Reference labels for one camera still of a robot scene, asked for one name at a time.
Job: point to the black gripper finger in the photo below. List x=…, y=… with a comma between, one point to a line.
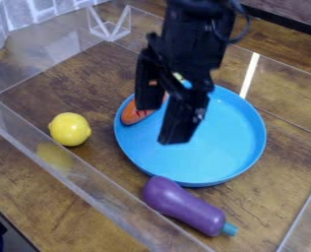
x=182, y=116

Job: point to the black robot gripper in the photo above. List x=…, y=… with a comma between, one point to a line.
x=189, y=48

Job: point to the orange toy carrot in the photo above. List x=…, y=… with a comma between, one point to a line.
x=132, y=115

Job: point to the blue plastic plate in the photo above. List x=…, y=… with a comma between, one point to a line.
x=225, y=147

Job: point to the yellow toy lemon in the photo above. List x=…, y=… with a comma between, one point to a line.
x=69, y=129

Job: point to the purple toy eggplant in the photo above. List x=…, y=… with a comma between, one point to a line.
x=169, y=199

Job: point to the clear acrylic enclosure wall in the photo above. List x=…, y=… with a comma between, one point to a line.
x=73, y=198

